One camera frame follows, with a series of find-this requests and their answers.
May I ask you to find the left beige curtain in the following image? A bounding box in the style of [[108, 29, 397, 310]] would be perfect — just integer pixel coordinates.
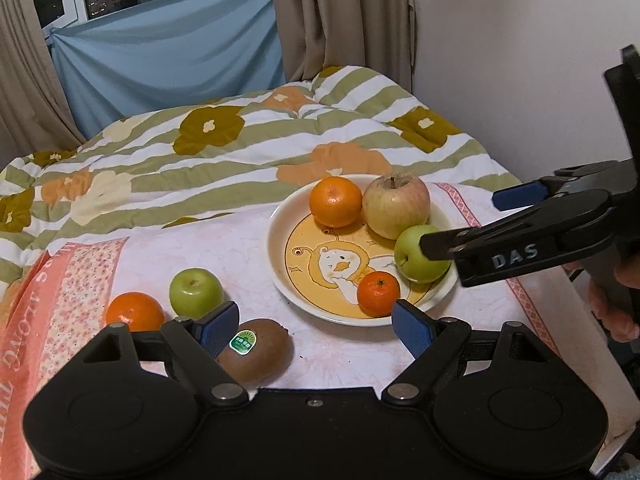
[[1, 0, 87, 162]]

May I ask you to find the blue hanging cloth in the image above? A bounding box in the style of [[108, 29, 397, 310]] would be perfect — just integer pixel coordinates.
[[51, 0, 285, 139]]

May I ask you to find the person's right hand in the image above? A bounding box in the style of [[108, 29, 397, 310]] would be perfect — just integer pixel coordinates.
[[574, 256, 640, 342]]

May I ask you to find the right beige curtain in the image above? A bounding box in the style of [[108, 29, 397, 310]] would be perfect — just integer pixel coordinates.
[[273, 0, 416, 90]]

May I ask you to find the small mandarin orange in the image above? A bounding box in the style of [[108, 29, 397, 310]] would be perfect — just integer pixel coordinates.
[[357, 271, 400, 318]]

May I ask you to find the orange on plate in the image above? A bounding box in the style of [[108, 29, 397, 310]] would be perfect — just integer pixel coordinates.
[[308, 177, 362, 228]]

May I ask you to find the brown kiwi with sticker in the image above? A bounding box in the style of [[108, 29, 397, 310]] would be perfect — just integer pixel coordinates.
[[216, 318, 294, 389]]

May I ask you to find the pink floral cloth mat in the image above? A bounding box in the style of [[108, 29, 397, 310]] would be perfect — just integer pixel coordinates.
[[0, 181, 626, 480]]

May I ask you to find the large green apple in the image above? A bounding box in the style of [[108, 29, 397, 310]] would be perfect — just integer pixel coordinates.
[[394, 224, 450, 284]]

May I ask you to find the beige curtain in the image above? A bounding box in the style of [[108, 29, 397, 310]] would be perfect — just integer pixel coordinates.
[[273, 0, 416, 90], [1, 0, 87, 162]]

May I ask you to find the small green apple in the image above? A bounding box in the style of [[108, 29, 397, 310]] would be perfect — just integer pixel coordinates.
[[169, 268, 226, 320]]

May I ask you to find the green striped floral duvet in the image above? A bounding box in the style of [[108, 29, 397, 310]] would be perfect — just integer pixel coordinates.
[[1, 66, 515, 287]]

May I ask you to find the cream duck print plate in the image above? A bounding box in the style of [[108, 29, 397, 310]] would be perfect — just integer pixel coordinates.
[[266, 183, 458, 327]]

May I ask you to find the large orange on cloth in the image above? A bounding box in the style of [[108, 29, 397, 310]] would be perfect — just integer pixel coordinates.
[[104, 292, 166, 332]]

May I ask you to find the large yellow red apple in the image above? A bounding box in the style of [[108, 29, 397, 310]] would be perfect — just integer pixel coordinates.
[[362, 174, 432, 240]]

